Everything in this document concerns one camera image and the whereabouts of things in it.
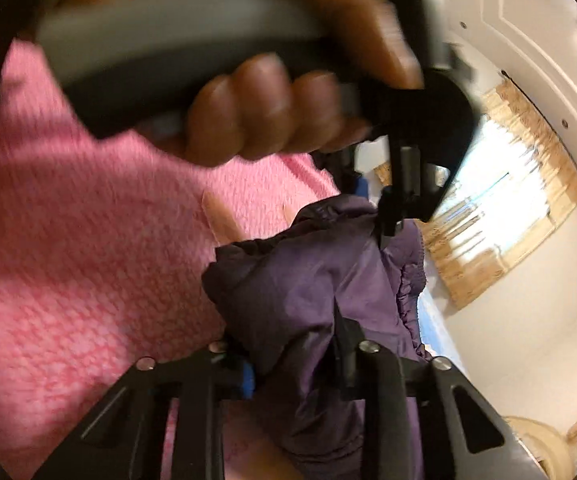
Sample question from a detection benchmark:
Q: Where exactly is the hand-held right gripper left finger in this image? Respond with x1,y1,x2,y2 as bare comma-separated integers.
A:
33,342,257,480

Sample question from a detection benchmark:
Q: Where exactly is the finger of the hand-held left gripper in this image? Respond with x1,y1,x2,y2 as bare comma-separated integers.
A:
377,144,422,252
312,146,370,202

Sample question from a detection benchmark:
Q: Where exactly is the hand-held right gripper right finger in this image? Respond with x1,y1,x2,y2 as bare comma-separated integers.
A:
333,310,549,480

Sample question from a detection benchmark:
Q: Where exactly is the purple padded jacket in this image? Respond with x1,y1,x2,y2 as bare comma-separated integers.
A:
201,195,440,480

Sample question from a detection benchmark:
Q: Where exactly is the person's left hand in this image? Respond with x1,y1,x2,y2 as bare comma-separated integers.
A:
71,0,425,167

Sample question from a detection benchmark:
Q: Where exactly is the blue dotted bed sheet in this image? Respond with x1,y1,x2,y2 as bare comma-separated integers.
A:
415,294,450,362

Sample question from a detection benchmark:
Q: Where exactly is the dark curtain rod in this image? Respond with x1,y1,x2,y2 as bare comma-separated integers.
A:
501,71,577,198

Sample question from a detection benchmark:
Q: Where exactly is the beige patterned curtain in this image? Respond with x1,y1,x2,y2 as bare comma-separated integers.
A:
375,80,577,312

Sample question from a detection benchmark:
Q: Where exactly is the pink blanket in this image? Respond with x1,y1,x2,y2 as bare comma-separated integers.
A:
0,40,350,480

